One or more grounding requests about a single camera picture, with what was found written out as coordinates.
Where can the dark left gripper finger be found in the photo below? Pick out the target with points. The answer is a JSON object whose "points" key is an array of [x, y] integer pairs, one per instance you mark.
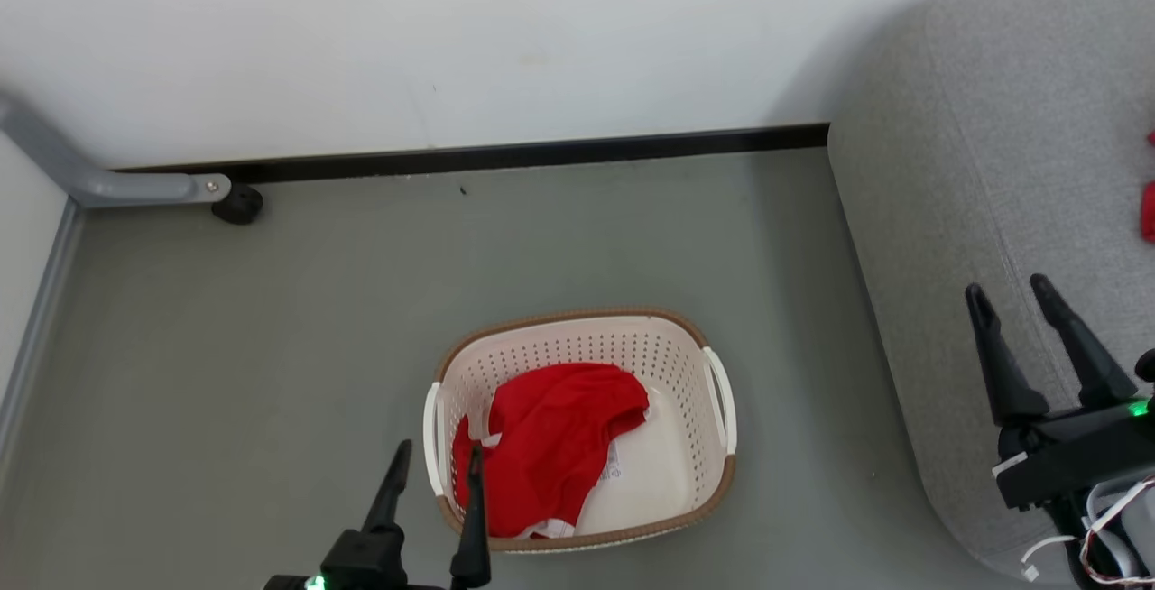
{"points": [[474, 545], [390, 500]]}

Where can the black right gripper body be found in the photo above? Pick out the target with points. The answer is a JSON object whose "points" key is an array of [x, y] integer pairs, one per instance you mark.
{"points": [[1083, 455]]}

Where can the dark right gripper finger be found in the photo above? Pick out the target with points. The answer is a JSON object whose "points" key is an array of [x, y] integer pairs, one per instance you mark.
{"points": [[1009, 373], [1092, 364]]}

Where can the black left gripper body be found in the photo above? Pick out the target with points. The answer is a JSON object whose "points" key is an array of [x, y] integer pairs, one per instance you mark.
{"points": [[370, 563]]}

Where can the red shirt with white trim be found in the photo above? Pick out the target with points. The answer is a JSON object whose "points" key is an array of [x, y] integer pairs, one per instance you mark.
{"points": [[1149, 211]]}

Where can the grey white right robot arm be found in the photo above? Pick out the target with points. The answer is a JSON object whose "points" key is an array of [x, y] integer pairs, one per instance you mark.
{"points": [[1119, 545]]}

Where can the grey fabric sofa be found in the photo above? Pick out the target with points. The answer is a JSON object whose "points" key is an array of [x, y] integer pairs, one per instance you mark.
{"points": [[993, 121]]}

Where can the red shorts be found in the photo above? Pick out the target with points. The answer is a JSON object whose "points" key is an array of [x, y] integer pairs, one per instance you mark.
{"points": [[550, 437]]}

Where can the cream perforated laundry basket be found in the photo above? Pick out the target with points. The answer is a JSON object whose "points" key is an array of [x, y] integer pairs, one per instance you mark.
{"points": [[659, 473]]}

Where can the black round foot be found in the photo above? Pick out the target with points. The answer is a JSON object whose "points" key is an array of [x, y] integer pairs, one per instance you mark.
{"points": [[239, 205]]}

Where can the black baseboard strip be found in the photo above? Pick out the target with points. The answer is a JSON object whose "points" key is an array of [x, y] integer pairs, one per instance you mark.
{"points": [[541, 155]]}

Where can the grey skirting strip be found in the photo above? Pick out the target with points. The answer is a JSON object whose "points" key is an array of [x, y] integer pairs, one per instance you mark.
{"points": [[36, 328]]}

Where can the grey metal frame leg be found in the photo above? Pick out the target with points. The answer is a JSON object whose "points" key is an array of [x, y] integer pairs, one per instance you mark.
{"points": [[135, 187]]}

